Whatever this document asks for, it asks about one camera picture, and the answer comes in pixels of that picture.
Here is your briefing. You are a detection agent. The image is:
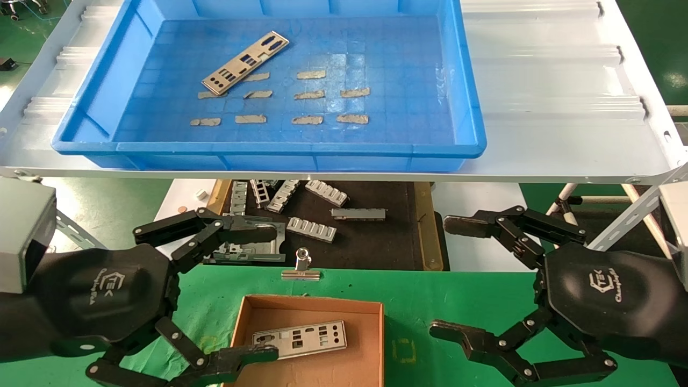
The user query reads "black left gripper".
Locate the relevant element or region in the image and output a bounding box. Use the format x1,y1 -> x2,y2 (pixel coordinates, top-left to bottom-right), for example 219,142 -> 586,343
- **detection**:
0,245 -> 179,366

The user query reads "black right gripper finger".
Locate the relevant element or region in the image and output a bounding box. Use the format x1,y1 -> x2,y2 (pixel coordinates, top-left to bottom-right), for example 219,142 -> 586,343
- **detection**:
429,307 -> 618,387
443,206 -> 586,271

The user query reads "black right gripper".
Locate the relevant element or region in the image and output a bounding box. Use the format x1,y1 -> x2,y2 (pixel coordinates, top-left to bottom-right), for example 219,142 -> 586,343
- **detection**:
539,245 -> 688,370

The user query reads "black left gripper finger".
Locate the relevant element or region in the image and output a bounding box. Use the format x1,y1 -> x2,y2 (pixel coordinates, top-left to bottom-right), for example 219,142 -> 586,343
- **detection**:
133,207 -> 286,275
87,316 -> 280,387

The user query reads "silver metal I/O shield plate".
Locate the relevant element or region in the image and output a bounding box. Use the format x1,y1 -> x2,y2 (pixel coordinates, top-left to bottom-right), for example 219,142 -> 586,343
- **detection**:
252,321 -> 348,360
202,31 -> 290,96

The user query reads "brown cardboard box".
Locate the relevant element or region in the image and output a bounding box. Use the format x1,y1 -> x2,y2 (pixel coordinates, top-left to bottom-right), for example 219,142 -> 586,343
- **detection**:
221,294 -> 385,387

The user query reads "blue plastic tray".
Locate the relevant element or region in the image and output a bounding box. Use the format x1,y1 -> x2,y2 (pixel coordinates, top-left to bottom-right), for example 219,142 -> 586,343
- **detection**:
52,0 -> 488,173

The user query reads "green table cloth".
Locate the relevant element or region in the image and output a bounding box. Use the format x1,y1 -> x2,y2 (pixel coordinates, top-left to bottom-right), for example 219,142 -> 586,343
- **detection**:
0,262 -> 680,387

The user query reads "white perforated shelf leg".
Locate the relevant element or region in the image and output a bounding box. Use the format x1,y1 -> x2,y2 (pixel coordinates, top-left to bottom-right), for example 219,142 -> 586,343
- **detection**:
587,163 -> 688,253
55,210 -> 105,252

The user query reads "grey ribbed metal block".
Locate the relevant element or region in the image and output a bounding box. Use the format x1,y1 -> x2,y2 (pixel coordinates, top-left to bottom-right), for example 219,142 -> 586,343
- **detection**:
286,217 -> 338,243
305,180 -> 349,207

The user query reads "silver binder clip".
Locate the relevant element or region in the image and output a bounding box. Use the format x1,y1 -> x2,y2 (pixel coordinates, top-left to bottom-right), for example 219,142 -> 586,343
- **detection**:
281,247 -> 321,281

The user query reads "beige perforated angle bar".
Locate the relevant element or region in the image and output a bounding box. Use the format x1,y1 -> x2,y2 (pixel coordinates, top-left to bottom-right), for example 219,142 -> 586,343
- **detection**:
622,184 -> 672,259

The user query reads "wood framed black mat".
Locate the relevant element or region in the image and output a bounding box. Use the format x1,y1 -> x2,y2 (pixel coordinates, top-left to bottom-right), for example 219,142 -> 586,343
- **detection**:
204,180 -> 449,272

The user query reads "white pipe rack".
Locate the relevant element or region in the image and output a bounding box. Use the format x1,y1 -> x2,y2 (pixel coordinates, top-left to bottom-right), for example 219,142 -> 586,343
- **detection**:
544,183 -> 629,229

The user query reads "grey flat metal bar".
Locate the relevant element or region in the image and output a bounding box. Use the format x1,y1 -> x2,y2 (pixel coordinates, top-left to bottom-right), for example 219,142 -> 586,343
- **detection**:
331,208 -> 386,221

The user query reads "white metal shelf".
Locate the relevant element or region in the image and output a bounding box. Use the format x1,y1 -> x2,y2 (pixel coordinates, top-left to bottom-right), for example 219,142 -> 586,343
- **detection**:
0,0 -> 688,186

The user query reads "black wheeled chair base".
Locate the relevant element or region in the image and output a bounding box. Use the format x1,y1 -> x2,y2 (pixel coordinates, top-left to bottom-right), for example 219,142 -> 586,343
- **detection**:
0,0 -> 50,22

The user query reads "large grey metal frame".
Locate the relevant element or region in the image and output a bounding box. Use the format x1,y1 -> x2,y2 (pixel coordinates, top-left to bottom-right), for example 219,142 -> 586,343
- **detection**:
204,223 -> 286,264

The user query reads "grey slotted metal bracket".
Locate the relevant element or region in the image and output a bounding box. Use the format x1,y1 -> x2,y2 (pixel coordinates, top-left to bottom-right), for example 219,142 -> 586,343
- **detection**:
250,180 -> 272,209
228,181 -> 249,217
267,180 -> 300,214

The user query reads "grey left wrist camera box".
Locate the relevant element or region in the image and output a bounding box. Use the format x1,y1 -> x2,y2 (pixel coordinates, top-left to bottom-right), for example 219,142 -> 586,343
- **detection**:
0,179 -> 58,295

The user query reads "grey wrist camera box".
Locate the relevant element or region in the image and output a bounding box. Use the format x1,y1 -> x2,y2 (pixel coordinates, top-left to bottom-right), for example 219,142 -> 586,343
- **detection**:
658,183 -> 688,291
0,179 -> 58,295

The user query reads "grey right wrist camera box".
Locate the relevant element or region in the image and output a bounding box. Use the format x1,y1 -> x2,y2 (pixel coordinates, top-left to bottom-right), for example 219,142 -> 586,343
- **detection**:
658,183 -> 688,291

